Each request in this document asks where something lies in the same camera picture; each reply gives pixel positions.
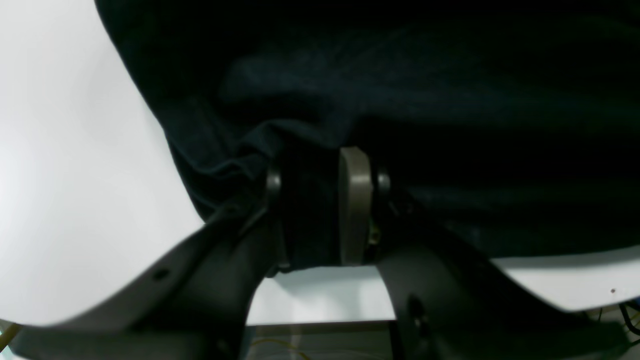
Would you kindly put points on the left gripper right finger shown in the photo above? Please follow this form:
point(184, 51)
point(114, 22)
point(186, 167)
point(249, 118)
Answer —
point(450, 302)

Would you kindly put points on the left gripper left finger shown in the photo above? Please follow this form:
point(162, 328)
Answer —
point(191, 304)

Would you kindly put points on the plain black T-shirt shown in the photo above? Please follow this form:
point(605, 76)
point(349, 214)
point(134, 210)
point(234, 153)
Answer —
point(514, 123)

